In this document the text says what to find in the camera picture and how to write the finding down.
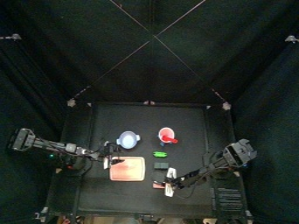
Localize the light blue toy pot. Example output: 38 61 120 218
116 130 141 151

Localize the green toy vegetable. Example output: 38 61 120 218
152 150 169 158

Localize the thin crossing frame string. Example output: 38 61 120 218
70 0 206 100
108 0 228 103

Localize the red toy cup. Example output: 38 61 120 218
157 127 178 144

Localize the white text label sticker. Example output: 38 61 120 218
216 187 242 212

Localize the pink cutting board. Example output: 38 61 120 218
108 156 146 182

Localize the dark green toy block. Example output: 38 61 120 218
153 162 170 171

